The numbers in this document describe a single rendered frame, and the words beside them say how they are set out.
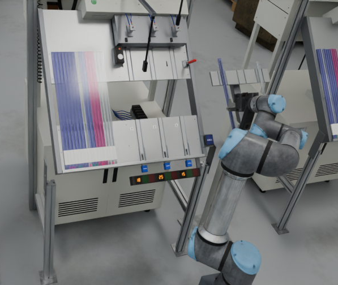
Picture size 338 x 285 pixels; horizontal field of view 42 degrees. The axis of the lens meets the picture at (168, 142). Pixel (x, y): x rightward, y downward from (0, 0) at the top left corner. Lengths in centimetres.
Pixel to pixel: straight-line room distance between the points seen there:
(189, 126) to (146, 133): 22
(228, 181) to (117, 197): 115
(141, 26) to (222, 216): 97
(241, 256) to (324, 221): 161
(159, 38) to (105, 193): 91
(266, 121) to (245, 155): 42
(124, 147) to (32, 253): 86
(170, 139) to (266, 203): 124
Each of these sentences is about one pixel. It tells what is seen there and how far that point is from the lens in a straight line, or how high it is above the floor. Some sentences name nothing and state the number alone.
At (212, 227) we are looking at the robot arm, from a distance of 159.
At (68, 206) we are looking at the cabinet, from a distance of 247.
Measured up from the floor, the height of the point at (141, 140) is 79.
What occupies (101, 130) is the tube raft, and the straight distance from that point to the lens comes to 193.
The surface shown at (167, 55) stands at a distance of 214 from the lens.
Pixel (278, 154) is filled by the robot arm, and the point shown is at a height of 118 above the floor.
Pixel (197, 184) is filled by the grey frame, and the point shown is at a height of 53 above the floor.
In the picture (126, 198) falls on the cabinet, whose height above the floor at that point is 19.
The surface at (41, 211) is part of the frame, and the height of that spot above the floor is 32.
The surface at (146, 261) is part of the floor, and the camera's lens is 252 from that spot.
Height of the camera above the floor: 195
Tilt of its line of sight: 35 degrees down
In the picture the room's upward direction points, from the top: 12 degrees clockwise
